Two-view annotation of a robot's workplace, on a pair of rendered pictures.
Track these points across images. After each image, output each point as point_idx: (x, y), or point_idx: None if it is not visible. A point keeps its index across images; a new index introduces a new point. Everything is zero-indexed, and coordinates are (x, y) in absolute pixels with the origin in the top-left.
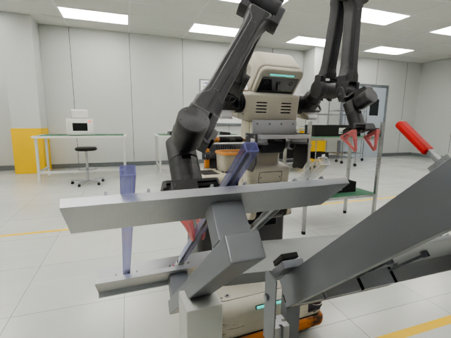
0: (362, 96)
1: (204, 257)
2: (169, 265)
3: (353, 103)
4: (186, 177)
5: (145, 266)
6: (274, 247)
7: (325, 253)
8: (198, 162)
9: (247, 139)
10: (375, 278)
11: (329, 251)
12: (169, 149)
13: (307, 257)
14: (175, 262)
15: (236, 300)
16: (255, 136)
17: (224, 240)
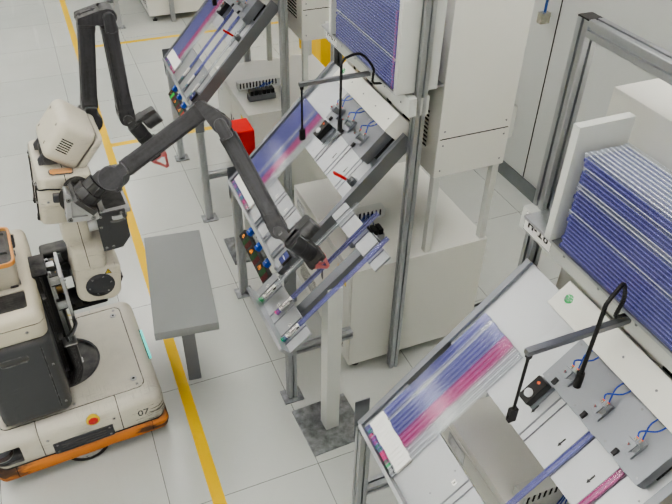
0: (156, 119)
1: (258, 302)
2: (293, 305)
3: (143, 126)
4: (315, 248)
5: (273, 329)
6: (169, 288)
7: (315, 235)
8: None
9: (104, 220)
10: None
11: (318, 232)
12: (301, 246)
13: (192, 270)
14: (266, 316)
15: (142, 370)
16: (123, 211)
17: (377, 239)
